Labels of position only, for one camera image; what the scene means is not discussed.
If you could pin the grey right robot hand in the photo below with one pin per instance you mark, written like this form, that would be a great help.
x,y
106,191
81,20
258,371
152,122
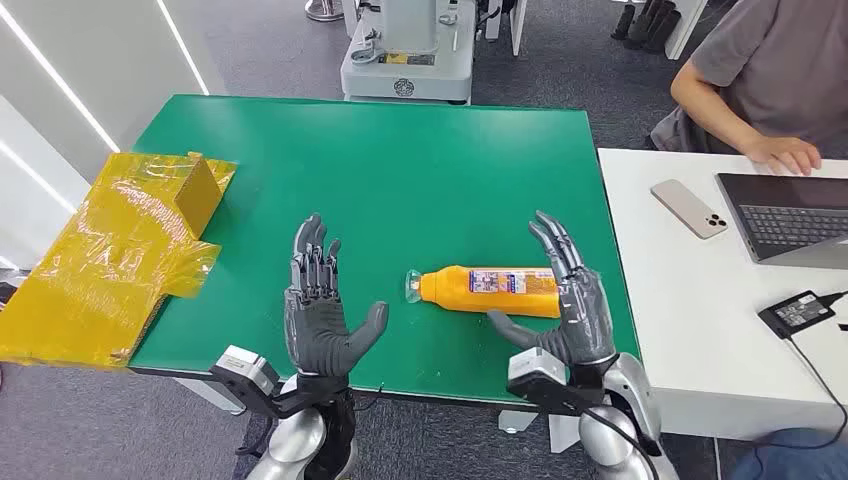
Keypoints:
x,y
586,318

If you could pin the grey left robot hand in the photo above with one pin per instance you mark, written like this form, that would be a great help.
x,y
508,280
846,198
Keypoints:
x,y
314,331

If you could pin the orange bottle with clear cap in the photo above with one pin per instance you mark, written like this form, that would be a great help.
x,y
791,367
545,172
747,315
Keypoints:
x,y
457,291

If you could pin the white table leg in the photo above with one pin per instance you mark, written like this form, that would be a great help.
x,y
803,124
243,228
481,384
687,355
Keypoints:
x,y
212,396
517,422

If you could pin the beige smartphone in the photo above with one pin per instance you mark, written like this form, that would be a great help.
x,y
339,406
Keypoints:
x,y
689,208

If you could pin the black power adapter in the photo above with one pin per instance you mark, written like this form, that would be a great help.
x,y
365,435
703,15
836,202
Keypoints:
x,y
795,312

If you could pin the yellow taped cardboard box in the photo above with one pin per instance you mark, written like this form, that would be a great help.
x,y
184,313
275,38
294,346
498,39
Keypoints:
x,y
112,265

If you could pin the grey laptop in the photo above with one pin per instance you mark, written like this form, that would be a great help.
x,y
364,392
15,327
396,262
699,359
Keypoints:
x,y
788,225

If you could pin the person's leg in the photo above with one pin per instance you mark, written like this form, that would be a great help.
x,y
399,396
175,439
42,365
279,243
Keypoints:
x,y
795,460

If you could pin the person's hand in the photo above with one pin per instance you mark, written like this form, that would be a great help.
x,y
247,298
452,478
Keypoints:
x,y
782,152

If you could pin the grey machine base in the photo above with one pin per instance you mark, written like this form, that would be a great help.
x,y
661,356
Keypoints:
x,y
411,76

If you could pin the grey metal clamp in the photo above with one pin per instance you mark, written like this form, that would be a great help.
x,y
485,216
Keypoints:
x,y
364,52

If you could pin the white partition panel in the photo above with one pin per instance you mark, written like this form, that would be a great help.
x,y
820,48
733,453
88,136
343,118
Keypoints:
x,y
517,23

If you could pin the white cabinet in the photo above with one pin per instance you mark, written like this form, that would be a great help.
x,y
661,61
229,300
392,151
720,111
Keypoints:
x,y
686,26

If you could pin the person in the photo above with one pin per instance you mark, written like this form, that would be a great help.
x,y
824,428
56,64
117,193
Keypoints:
x,y
775,66

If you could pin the chrome round stand base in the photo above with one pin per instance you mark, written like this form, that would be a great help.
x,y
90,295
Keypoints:
x,y
324,12

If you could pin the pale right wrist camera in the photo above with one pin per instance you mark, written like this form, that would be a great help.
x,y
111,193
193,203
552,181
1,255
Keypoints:
x,y
533,368

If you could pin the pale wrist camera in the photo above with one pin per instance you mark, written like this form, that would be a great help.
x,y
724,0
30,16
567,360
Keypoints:
x,y
533,368
242,368

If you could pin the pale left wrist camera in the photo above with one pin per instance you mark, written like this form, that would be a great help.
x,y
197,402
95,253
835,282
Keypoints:
x,y
242,368

